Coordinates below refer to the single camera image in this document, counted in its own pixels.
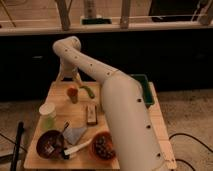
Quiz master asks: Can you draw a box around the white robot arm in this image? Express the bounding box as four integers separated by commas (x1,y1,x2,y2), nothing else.
53,36,169,171

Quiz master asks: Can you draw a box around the metal cup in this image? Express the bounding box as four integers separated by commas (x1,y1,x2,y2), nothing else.
69,94,78,104

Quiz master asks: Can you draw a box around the red apple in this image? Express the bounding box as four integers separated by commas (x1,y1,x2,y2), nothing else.
67,87,78,96

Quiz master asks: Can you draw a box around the green plastic cup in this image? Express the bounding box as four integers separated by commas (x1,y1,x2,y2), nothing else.
39,102,56,131

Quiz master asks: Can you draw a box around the green chili pepper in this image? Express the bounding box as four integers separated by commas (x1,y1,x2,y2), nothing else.
80,86,95,99

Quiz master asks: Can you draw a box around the wooden block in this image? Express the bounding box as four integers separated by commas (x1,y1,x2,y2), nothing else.
87,104,97,125

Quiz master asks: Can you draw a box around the green bin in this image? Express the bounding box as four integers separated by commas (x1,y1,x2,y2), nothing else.
131,74,155,108

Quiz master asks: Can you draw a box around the black spoon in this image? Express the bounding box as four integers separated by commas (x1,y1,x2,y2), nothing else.
59,122,69,137

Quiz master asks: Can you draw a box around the grey cloth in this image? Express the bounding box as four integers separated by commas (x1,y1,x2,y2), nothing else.
63,126,87,145

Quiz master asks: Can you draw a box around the orange bowl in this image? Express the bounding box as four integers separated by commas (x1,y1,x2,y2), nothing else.
89,131,116,163

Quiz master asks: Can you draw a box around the brown bowl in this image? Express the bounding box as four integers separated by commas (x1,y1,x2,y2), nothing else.
36,130,64,159

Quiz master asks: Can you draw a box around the black pole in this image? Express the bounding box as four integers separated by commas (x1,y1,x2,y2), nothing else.
10,122,24,171

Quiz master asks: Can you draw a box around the white handled brush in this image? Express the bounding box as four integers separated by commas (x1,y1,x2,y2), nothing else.
64,139,92,156

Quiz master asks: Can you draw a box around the black cable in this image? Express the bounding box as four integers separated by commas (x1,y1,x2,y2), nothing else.
168,132,213,171

